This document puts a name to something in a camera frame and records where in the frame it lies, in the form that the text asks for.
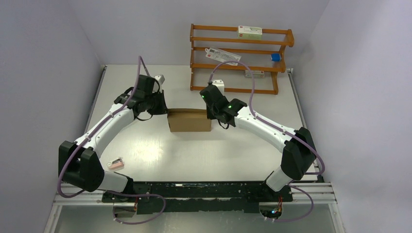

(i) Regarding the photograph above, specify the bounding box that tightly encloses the blue small cube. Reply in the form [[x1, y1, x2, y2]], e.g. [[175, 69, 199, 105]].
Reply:
[[271, 53, 282, 62]]

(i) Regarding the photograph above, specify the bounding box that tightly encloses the white flat package middle shelf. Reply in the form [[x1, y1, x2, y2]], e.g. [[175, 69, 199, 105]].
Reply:
[[205, 48, 241, 66]]

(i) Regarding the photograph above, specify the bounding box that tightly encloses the white box lower shelf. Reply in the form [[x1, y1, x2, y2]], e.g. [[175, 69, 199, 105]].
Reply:
[[244, 70, 265, 79]]

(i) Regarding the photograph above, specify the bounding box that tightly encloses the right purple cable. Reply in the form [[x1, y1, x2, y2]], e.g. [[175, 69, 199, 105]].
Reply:
[[208, 61, 326, 223]]

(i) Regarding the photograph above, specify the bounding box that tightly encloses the orange wooden shelf rack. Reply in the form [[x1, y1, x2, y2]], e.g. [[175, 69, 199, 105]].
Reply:
[[189, 24, 294, 95]]

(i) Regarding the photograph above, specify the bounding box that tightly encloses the brown cardboard box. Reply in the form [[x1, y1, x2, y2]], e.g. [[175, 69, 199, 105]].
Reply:
[[167, 108, 212, 133]]

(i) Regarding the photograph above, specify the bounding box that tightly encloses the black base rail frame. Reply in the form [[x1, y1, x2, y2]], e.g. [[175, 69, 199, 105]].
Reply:
[[54, 181, 337, 217]]

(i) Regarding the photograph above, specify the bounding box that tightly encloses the pink white small object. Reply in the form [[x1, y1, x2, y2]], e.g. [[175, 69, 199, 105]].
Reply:
[[106, 157, 124, 170]]

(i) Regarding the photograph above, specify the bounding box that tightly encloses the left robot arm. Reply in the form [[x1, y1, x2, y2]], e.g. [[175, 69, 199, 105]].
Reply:
[[58, 75, 168, 202]]

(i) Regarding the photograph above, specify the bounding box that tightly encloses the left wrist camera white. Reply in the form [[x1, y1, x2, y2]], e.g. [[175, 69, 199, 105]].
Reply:
[[154, 74, 165, 85]]

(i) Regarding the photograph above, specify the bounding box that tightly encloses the white green box top shelf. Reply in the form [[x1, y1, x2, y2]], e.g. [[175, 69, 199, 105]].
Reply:
[[238, 25, 263, 40]]

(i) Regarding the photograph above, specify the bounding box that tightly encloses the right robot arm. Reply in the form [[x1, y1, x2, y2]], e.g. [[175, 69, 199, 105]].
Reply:
[[200, 83, 317, 201]]

